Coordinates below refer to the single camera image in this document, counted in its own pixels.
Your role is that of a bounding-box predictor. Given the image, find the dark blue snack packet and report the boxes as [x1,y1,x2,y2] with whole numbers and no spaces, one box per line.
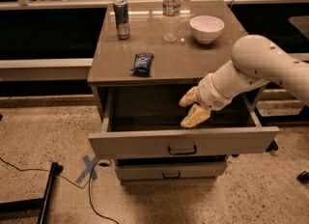
[131,52,154,77]

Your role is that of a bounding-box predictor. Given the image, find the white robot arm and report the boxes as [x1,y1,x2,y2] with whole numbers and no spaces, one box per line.
[180,35,309,128]

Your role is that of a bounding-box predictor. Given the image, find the black stand leg left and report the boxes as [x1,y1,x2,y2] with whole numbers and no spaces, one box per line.
[0,162,63,224]

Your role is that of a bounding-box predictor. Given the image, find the grey drawer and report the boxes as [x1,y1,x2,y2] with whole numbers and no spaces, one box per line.
[89,85,279,158]
[115,161,227,182]

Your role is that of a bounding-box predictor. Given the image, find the white ceramic bowl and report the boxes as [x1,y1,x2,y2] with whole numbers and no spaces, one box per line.
[189,15,225,44]

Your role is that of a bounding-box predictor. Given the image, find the grey drawer cabinet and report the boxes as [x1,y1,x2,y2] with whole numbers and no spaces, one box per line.
[86,0,268,185]

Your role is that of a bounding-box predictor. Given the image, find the black caster wheel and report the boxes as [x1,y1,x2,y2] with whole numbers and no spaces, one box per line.
[297,171,309,184]

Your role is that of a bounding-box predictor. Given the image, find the black floor cable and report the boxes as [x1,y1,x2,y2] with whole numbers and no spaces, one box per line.
[0,155,120,224]

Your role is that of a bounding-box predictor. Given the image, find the grey top drawer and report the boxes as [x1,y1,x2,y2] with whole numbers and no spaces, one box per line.
[89,85,279,158]

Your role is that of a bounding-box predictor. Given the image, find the clear plastic water bottle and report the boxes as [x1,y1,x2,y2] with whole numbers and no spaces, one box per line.
[162,0,182,42]

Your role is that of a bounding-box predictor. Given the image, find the silver blue drink can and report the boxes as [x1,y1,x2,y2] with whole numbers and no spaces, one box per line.
[113,0,130,40]

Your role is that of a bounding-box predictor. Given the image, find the black stand leg right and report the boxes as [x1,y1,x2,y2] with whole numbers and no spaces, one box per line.
[267,141,278,152]

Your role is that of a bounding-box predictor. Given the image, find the blue tape cross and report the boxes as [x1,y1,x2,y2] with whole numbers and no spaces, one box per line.
[75,155,98,183]

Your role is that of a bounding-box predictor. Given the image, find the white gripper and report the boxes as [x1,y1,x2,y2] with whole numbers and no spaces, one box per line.
[179,73,232,128]

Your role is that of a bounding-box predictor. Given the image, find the grey bottom drawer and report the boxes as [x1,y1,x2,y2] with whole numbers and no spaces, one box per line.
[115,161,227,182]

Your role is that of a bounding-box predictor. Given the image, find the black stand leg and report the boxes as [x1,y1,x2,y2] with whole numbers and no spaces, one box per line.
[0,162,63,224]
[267,141,278,152]

